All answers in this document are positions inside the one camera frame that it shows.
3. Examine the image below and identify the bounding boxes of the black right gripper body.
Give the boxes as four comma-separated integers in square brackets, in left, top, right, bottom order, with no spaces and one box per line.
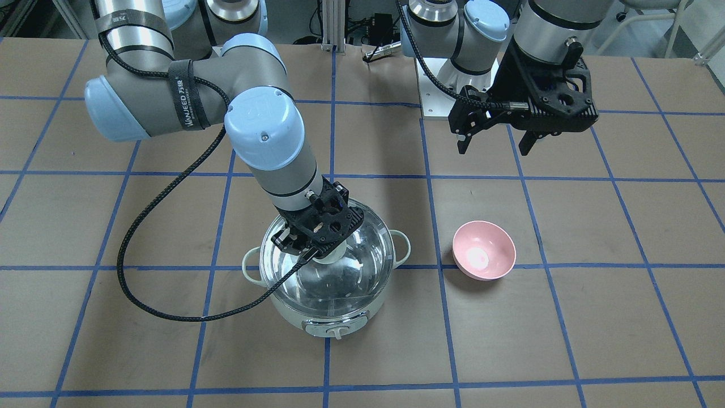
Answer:
[270,180,364,260]

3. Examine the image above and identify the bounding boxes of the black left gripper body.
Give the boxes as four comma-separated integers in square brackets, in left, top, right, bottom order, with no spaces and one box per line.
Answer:
[449,40,600,136]

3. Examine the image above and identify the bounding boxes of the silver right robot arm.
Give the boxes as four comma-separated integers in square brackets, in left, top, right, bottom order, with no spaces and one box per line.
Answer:
[84,1,363,264]

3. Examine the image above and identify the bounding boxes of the white electric cooking pot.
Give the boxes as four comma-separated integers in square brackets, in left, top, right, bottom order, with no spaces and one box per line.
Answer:
[270,199,410,339]

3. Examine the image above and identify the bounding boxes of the pink bowl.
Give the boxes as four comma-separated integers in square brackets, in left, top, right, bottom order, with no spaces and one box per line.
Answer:
[451,220,517,281]

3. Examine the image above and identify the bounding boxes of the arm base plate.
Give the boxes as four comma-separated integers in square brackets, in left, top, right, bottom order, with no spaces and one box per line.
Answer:
[416,57,500,120]

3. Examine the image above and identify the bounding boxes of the braided black robot cable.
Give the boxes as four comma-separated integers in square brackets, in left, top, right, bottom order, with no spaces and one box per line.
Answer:
[99,34,318,324]

